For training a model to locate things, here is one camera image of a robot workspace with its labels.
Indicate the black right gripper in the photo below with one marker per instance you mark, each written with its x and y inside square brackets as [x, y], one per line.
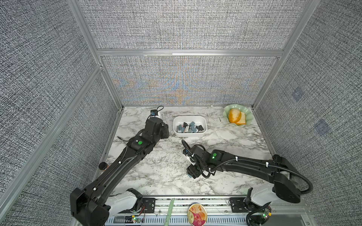
[192, 173]

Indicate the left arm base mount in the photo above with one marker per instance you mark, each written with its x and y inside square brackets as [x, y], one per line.
[132, 201]

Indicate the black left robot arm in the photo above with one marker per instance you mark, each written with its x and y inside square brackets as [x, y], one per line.
[88, 205]

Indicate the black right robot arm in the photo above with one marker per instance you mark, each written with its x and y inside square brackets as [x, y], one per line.
[286, 182]

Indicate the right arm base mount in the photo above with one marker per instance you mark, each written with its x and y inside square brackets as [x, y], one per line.
[246, 203]

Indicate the orange black-capped jar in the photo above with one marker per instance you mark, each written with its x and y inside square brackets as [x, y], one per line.
[103, 166]

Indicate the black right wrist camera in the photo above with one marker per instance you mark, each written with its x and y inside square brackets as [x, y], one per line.
[192, 158]

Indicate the round colourful tin lid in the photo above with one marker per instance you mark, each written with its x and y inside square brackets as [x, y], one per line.
[197, 215]

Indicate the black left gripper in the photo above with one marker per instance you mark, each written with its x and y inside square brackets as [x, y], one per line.
[165, 130]

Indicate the white storage box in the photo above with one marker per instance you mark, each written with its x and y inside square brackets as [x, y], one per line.
[199, 120]

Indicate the bread pieces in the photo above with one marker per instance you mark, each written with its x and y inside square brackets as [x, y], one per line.
[237, 117]

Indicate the green strip on rail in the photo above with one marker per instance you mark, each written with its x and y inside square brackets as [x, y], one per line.
[169, 212]

